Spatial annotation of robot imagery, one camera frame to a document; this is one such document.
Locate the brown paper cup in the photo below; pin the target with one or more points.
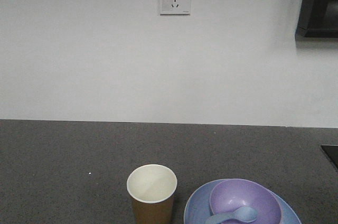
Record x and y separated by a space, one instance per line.
151 188

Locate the purple plastic bowl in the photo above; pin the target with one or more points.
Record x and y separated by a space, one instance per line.
231 194

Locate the light blue plastic spoon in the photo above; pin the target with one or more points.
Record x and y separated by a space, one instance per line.
243 214

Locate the light blue plastic plate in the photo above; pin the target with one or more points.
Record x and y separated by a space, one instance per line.
197 207

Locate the black induction cooktop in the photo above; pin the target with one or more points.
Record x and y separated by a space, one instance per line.
331 151

